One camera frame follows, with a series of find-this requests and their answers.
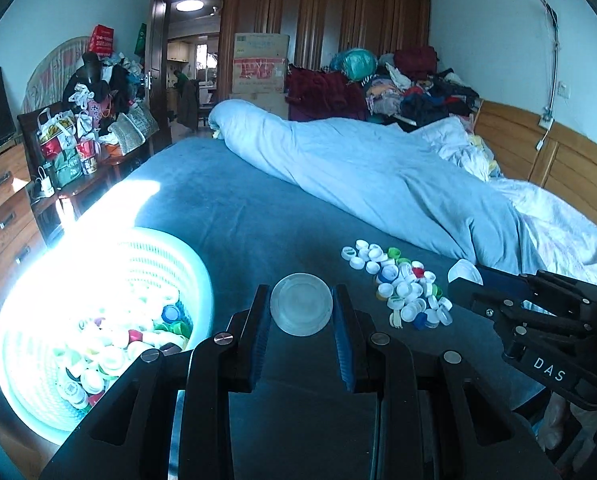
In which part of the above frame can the white charger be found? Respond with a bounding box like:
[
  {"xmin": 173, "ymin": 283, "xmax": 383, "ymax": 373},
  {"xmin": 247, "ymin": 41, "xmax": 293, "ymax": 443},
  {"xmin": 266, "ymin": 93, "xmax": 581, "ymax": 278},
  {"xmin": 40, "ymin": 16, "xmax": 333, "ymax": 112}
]
[{"xmin": 32, "ymin": 165, "xmax": 56, "ymax": 198}]

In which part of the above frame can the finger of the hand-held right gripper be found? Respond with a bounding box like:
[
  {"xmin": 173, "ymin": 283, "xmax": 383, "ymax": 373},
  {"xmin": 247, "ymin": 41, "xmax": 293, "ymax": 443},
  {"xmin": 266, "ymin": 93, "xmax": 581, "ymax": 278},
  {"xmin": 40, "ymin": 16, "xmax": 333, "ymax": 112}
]
[
  {"xmin": 478, "ymin": 265, "xmax": 597, "ymax": 324},
  {"xmin": 447, "ymin": 276, "xmax": 597, "ymax": 362}
]

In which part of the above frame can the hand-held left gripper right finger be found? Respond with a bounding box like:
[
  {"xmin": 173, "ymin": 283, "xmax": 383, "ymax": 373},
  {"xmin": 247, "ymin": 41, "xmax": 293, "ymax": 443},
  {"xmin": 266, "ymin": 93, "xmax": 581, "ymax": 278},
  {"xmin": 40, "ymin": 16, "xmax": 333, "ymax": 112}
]
[{"xmin": 331, "ymin": 284, "xmax": 546, "ymax": 480}]

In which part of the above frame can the dark hanging coat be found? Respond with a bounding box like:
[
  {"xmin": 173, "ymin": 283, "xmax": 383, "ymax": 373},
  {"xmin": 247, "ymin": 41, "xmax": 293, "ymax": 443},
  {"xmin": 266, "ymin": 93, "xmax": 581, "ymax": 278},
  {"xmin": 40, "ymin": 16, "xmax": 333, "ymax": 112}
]
[{"xmin": 178, "ymin": 79, "xmax": 200, "ymax": 132}]

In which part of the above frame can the small white bottle cap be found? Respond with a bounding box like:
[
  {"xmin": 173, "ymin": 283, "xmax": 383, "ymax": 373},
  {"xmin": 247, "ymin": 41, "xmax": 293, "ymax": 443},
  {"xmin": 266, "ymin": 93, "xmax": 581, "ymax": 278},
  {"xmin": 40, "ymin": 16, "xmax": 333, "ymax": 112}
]
[{"xmin": 447, "ymin": 259, "xmax": 485, "ymax": 283}]

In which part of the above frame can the wooden headboard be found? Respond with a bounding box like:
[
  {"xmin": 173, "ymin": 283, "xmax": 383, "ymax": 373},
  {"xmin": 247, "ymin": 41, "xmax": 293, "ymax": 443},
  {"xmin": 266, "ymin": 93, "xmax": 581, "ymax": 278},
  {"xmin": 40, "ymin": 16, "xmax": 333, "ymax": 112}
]
[{"xmin": 471, "ymin": 100, "xmax": 597, "ymax": 213}]

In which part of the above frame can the pile of clothes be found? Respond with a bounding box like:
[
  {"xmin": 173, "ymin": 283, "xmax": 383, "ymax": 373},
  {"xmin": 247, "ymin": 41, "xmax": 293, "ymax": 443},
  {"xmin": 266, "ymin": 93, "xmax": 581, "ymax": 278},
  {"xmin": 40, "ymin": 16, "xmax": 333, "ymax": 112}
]
[{"xmin": 365, "ymin": 46, "xmax": 483, "ymax": 128}]

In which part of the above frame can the dark wooden side table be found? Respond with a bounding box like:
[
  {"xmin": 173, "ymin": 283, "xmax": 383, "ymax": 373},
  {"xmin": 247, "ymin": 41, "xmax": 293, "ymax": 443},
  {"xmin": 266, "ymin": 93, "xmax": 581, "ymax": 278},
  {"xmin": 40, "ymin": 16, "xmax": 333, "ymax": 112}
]
[{"xmin": 17, "ymin": 107, "xmax": 172, "ymax": 241}]

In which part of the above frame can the white wall cable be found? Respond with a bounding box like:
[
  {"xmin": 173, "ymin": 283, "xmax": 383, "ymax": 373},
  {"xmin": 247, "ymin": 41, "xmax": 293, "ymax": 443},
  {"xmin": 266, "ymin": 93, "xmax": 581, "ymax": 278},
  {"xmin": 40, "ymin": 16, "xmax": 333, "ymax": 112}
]
[{"xmin": 495, "ymin": 0, "xmax": 565, "ymax": 151}]

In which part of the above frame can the brown wooden wardrobe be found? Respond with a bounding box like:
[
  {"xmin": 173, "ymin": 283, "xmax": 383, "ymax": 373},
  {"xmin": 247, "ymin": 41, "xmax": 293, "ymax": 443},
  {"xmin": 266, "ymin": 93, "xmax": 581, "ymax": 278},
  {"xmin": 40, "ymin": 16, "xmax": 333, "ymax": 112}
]
[{"xmin": 217, "ymin": 0, "xmax": 434, "ymax": 123}]

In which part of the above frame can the white crumpled sheet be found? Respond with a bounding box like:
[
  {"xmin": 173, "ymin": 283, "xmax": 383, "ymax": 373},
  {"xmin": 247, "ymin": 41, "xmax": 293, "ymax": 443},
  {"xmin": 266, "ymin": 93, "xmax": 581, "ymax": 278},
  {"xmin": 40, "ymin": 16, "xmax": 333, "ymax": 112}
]
[{"xmin": 418, "ymin": 119, "xmax": 597, "ymax": 291}]

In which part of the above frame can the plain cardboard box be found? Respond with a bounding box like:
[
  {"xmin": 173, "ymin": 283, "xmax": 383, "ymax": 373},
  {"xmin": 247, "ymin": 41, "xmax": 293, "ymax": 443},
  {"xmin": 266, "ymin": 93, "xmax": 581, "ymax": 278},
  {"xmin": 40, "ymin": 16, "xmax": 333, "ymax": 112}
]
[
  {"xmin": 227, "ymin": 92, "xmax": 290, "ymax": 122},
  {"xmin": 233, "ymin": 33, "xmax": 290, "ymax": 60}
]

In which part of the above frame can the teal plastic bag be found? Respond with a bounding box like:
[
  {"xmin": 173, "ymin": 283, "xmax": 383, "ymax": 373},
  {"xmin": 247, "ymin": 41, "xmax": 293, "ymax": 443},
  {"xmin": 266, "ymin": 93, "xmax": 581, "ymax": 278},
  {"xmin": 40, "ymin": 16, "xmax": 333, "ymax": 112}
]
[{"xmin": 329, "ymin": 48, "xmax": 379, "ymax": 82}]

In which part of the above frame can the translucent plastic bag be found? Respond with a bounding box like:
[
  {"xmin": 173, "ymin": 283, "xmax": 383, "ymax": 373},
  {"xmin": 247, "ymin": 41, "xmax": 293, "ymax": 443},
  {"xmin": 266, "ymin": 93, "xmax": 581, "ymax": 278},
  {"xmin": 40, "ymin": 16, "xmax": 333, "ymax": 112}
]
[{"xmin": 531, "ymin": 390, "xmax": 597, "ymax": 461}]

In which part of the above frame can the clutter of bags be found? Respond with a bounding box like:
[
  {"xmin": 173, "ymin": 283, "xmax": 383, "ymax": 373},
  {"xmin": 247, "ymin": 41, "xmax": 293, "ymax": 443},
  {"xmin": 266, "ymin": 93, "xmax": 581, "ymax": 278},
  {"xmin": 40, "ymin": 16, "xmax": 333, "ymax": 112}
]
[{"xmin": 36, "ymin": 50, "xmax": 160, "ymax": 191}]

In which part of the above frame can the dark red cloth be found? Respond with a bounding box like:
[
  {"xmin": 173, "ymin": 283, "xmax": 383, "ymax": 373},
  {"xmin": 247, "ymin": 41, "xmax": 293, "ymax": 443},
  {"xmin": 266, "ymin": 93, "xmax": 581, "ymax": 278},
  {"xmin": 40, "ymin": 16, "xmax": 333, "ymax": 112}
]
[{"xmin": 284, "ymin": 64, "xmax": 368, "ymax": 122}]

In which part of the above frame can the brown wooden door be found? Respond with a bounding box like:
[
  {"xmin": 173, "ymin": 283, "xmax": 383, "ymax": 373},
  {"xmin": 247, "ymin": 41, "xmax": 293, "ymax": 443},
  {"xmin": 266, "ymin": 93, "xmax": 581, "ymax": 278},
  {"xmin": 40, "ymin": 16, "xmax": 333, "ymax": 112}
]
[{"xmin": 147, "ymin": 0, "xmax": 173, "ymax": 153}]

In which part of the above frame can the cardboard box with red print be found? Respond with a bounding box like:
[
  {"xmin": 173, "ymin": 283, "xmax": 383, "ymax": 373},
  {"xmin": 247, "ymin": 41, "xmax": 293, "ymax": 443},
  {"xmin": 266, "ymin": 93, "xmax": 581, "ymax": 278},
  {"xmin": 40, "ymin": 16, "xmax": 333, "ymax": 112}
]
[{"xmin": 231, "ymin": 57, "xmax": 287, "ymax": 95}]

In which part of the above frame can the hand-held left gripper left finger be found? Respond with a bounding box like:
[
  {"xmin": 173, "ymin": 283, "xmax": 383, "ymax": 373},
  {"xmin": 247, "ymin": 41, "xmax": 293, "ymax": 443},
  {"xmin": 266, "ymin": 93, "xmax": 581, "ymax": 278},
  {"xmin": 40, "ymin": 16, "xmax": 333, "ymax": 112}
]
[{"xmin": 38, "ymin": 284, "xmax": 272, "ymax": 480}]

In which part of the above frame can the pile of mixed bottle caps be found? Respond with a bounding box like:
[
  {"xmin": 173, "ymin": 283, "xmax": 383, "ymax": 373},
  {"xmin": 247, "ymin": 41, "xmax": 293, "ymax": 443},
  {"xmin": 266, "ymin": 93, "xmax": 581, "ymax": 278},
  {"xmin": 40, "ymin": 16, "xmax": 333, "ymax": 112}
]
[
  {"xmin": 53, "ymin": 292, "xmax": 195, "ymax": 411},
  {"xmin": 341, "ymin": 239, "xmax": 454, "ymax": 332}
]

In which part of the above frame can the wooden dresser with drawers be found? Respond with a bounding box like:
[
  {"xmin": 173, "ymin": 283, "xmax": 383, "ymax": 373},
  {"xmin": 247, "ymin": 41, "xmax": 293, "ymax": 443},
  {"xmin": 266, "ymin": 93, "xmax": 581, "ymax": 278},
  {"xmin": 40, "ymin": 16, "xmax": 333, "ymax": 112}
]
[{"xmin": 0, "ymin": 140, "xmax": 49, "ymax": 361}]

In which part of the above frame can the round patterned board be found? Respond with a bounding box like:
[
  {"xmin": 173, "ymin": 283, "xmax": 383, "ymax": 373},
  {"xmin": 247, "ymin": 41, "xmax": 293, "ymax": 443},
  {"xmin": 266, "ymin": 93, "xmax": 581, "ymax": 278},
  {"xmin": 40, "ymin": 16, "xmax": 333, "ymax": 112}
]
[{"xmin": 20, "ymin": 36, "xmax": 96, "ymax": 116}]

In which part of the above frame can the pale plastic mesh basket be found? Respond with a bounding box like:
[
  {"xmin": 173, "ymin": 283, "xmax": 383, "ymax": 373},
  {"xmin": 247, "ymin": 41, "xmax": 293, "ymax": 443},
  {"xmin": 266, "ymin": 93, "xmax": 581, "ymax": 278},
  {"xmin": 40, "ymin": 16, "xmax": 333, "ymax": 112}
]
[{"xmin": 0, "ymin": 226, "xmax": 215, "ymax": 447}]

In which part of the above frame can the light blue duvet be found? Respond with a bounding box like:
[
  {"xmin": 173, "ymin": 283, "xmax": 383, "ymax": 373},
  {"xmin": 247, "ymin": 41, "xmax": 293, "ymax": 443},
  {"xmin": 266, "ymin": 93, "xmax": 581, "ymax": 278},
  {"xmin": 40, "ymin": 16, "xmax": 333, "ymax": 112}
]
[{"xmin": 208, "ymin": 99, "xmax": 549, "ymax": 276}]

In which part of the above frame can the red paper bag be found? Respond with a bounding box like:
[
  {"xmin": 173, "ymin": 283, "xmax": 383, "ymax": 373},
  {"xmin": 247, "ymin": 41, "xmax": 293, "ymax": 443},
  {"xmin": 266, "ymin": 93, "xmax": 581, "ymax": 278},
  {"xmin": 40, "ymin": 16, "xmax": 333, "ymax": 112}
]
[{"xmin": 88, "ymin": 25, "xmax": 116, "ymax": 57}]

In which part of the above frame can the translucent white bottle cap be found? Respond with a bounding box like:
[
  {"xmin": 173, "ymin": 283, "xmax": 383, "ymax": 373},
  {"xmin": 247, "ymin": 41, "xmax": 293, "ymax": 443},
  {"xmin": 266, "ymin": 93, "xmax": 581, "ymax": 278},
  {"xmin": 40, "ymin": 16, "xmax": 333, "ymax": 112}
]
[{"xmin": 270, "ymin": 272, "xmax": 334, "ymax": 337}]

